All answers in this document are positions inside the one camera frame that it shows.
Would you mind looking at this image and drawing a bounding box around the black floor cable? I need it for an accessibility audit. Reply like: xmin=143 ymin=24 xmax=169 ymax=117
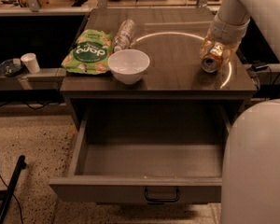
xmin=0 ymin=139 xmax=25 ymax=224

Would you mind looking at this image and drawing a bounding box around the white bowl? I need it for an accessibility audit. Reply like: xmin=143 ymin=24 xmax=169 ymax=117
xmin=108 ymin=49 xmax=150 ymax=85

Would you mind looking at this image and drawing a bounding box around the dark round dish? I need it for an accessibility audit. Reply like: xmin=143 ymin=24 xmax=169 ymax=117
xmin=0 ymin=58 xmax=24 ymax=77

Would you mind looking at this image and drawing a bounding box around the black pole on floor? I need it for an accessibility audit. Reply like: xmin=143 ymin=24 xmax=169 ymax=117
xmin=0 ymin=155 xmax=26 ymax=224

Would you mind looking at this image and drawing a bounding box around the open grey top drawer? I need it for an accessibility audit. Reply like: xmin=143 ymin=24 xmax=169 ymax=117
xmin=49 ymin=103 xmax=231 ymax=204

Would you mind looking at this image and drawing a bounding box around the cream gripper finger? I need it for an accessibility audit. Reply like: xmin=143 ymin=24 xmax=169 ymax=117
xmin=200 ymin=31 xmax=215 ymax=59
xmin=220 ymin=41 xmax=240 ymax=67

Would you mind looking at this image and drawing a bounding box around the white paper cup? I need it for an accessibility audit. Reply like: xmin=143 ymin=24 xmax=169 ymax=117
xmin=21 ymin=53 xmax=40 ymax=74

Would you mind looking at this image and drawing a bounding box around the black drawer handle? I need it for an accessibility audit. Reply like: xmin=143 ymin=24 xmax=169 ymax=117
xmin=144 ymin=187 xmax=180 ymax=203

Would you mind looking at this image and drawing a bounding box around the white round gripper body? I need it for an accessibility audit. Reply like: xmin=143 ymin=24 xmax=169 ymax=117
xmin=209 ymin=15 xmax=250 ymax=45

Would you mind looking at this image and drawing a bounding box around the clear plastic water bottle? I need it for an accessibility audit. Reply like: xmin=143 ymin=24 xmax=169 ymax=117
xmin=114 ymin=19 xmax=136 ymax=52

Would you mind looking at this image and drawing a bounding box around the low grey bench shelf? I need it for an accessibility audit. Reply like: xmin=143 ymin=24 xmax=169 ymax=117
xmin=0 ymin=68 xmax=66 ymax=91

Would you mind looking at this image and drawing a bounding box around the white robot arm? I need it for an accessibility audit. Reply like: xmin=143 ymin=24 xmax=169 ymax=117
xmin=201 ymin=0 xmax=280 ymax=224

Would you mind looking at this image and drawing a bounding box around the orange soda can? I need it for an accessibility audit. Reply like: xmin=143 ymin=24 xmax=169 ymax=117
xmin=201 ymin=41 xmax=222 ymax=73

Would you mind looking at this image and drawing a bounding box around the green chip bag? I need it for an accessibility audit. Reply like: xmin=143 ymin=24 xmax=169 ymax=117
xmin=62 ymin=29 xmax=113 ymax=75

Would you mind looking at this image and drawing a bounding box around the grey cabinet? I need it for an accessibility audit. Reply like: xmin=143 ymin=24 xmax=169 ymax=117
xmin=61 ymin=7 xmax=256 ymax=125

